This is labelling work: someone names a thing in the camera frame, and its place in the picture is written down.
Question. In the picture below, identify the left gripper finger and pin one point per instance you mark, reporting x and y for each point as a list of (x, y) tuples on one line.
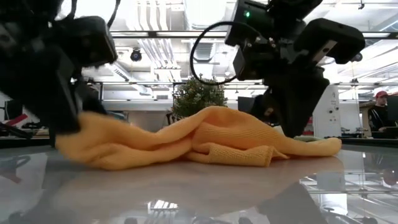
[(49, 93), (91, 102)]

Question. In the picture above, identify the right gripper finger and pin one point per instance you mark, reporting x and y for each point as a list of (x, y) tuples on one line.
[(298, 99), (264, 109)]

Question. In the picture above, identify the green microfiber towel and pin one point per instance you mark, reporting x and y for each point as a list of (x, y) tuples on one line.
[(308, 138)]

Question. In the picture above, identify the orange microfiber towel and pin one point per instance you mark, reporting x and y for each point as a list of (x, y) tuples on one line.
[(186, 140)]

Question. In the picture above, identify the black computer monitor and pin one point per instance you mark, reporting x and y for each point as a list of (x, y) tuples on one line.
[(393, 107), (245, 104)]

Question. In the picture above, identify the red parts shelf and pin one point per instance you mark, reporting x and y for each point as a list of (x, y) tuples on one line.
[(310, 126)]

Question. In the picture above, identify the white pillar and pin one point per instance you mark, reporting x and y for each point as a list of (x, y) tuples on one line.
[(329, 109)]

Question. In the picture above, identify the small artificial potted plant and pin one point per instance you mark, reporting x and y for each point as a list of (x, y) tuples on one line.
[(196, 96)]

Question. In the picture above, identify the person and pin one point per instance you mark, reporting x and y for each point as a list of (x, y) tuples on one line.
[(377, 115)]

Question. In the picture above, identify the black wall screen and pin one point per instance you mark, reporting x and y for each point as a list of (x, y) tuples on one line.
[(14, 109)]

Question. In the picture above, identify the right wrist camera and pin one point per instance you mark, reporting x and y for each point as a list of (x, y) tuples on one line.
[(332, 37)]

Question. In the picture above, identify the silver ceiling air duct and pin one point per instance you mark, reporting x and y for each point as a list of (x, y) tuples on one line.
[(203, 12)]

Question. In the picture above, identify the black overhead frame rail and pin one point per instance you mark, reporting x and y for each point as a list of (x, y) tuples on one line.
[(155, 34)]

